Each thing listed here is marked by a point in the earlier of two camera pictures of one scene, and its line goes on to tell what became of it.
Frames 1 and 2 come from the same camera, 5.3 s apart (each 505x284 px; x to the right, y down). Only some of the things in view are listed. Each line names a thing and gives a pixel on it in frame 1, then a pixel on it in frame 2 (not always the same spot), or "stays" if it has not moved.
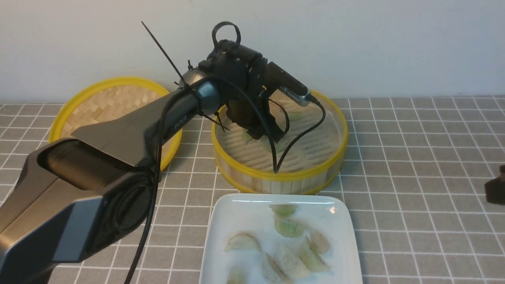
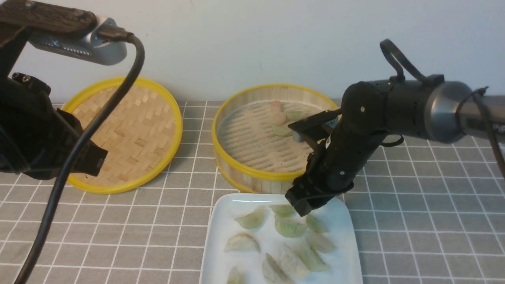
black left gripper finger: (272, 130) -> (90, 160)
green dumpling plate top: (284, 210) stays
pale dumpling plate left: (243, 241) stays
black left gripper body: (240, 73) -> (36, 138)
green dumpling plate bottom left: (236, 275) stays
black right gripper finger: (495, 188) -> (307, 196)
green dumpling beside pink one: (297, 116) stays
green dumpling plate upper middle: (290, 227) stays
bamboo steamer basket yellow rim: (306, 159) stays
